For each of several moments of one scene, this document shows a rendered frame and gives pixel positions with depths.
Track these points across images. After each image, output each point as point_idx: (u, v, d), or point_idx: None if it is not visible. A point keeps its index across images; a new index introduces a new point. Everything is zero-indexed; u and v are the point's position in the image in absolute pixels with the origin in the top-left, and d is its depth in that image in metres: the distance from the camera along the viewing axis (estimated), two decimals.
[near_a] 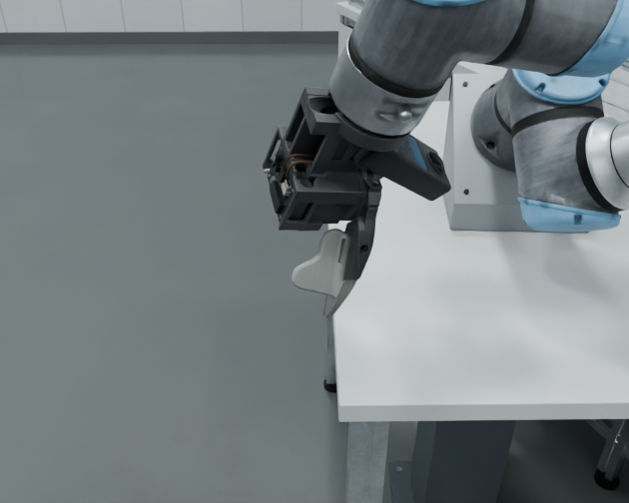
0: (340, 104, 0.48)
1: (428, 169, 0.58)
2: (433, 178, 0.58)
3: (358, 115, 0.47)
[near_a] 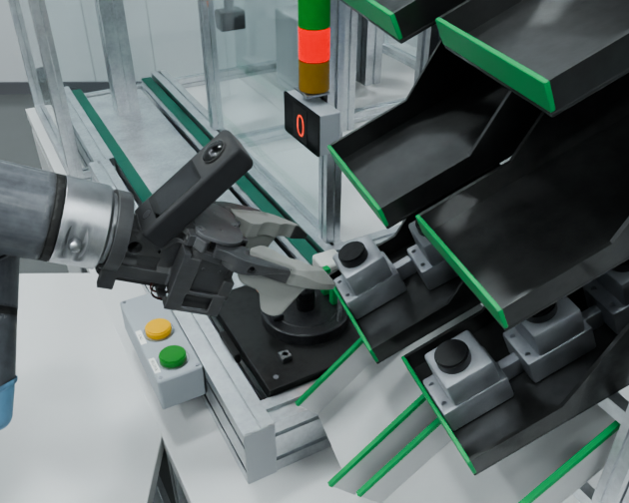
0: (85, 266, 0.58)
1: (202, 174, 0.57)
2: (209, 174, 0.57)
3: (85, 266, 0.57)
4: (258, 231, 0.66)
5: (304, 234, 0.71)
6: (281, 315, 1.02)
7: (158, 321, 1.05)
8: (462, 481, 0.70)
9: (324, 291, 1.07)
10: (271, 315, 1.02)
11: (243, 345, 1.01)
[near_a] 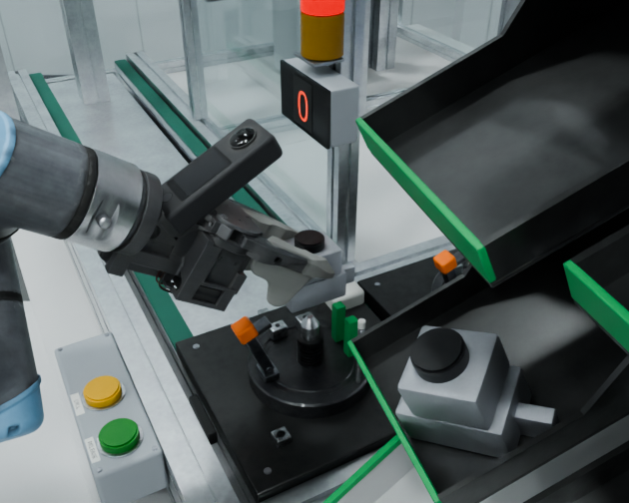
0: (98, 250, 0.54)
1: (233, 159, 0.56)
2: (242, 159, 0.55)
3: (103, 248, 0.52)
4: (265, 232, 0.65)
5: None
6: (276, 374, 0.72)
7: (102, 381, 0.74)
8: None
9: (336, 337, 0.77)
10: (261, 374, 0.72)
11: (221, 418, 0.70)
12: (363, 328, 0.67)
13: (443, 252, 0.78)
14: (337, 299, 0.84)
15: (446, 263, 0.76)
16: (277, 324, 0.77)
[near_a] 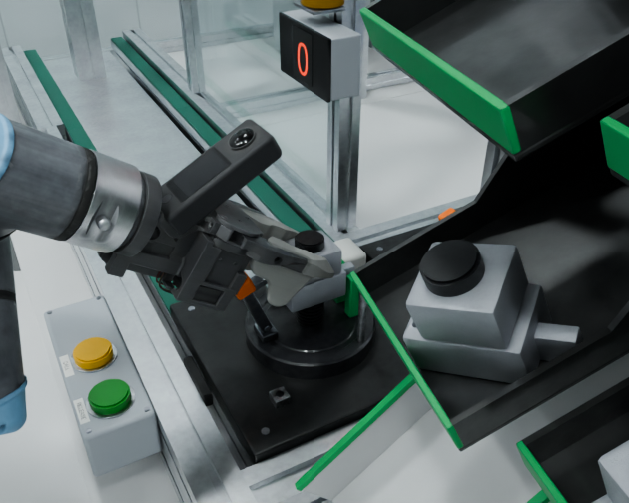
0: (98, 251, 0.54)
1: (232, 159, 0.56)
2: (241, 160, 0.55)
3: (103, 249, 0.52)
4: (265, 232, 0.65)
5: None
6: (274, 334, 0.68)
7: (92, 342, 0.71)
8: None
9: (337, 298, 0.73)
10: (259, 334, 0.69)
11: (217, 379, 0.67)
12: None
13: (449, 210, 0.74)
14: None
15: None
16: None
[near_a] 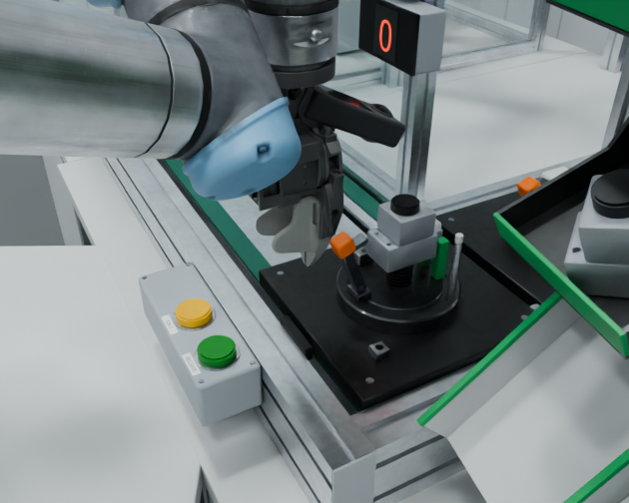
0: None
1: (374, 112, 0.60)
2: (382, 117, 0.60)
3: (277, 55, 0.51)
4: None
5: (310, 257, 0.67)
6: (368, 293, 0.72)
7: (193, 303, 0.75)
8: None
9: (422, 262, 0.77)
10: (353, 293, 0.72)
11: (315, 335, 0.71)
12: (461, 243, 0.68)
13: (528, 178, 0.78)
14: None
15: (532, 189, 0.77)
16: (362, 250, 0.78)
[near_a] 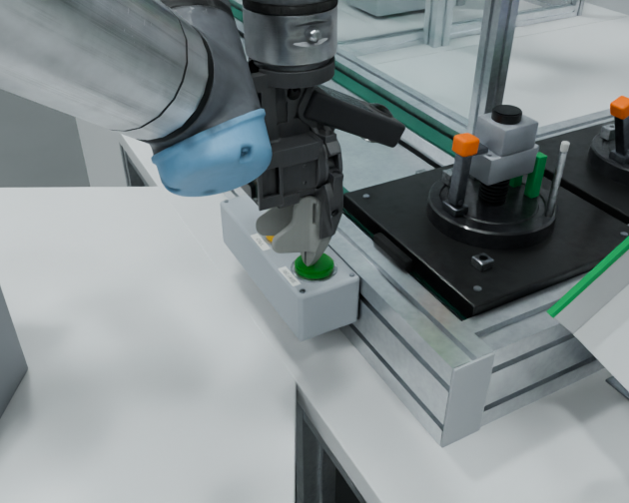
0: (259, 56, 0.52)
1: (373, 112, 0.60)
2: (381, 117, 0.60)
3: (277, 55, 0.51)
4: None
5: (310, 257, 0.67)
6: (465, 209, 0.71)
7: None
8: None
9: (515, 182, 0.75)
10: (450, 209, 0.71)
11: (413, 250, 0.69)
12: (567, 151, 0.66)
13: (621, 97, 0.76)
14: None
15: (626, 107, 0.75)
16: (452, 170, 0.76)
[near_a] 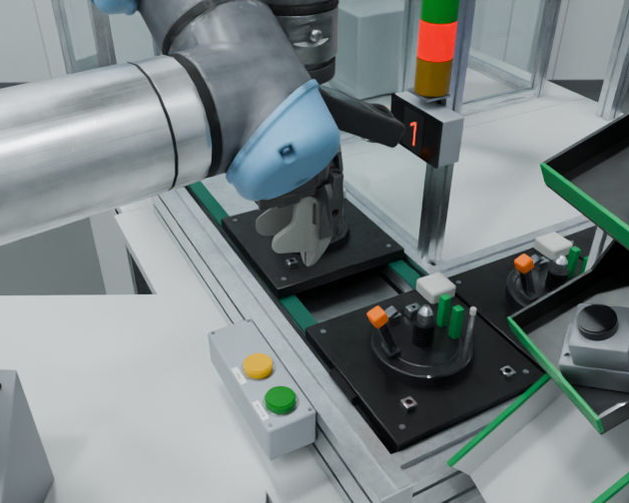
0: None
1: (374, 112, 0.60)
2: (382, 117, 0.60)
3: None
4: None
5: (310, 257, 0.67)
6: None
7: (257, 357, 0.92)
8: None
9: None
10: None
11: (254, 255, 1.12)
12: None
13: (376, 308, 0.85)
14: None
15: (377, 319, 0.84)
16: None
